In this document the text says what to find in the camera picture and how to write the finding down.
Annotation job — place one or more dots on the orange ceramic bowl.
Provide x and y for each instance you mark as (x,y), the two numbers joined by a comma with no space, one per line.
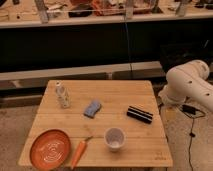
(50,150)

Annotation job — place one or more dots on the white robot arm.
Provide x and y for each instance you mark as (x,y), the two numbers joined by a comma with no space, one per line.
(188,80)

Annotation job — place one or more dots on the blue sponge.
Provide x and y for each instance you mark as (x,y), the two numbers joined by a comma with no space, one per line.
(92,109)

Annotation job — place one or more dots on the black striped box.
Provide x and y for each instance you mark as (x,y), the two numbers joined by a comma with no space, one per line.
(139,114)

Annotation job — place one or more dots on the small clear bottle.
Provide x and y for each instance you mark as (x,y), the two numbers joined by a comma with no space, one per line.
(62,95)

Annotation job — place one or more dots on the white paper cup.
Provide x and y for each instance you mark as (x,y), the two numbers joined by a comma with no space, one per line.
(114,139)

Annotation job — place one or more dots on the orange carrot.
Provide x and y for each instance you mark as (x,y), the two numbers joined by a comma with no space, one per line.
(79,152)

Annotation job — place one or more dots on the black power adapter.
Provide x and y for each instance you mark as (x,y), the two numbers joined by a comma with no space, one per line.
(189,109)

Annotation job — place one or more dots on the metal shelf rack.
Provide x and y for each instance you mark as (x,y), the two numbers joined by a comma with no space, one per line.
(44,13)

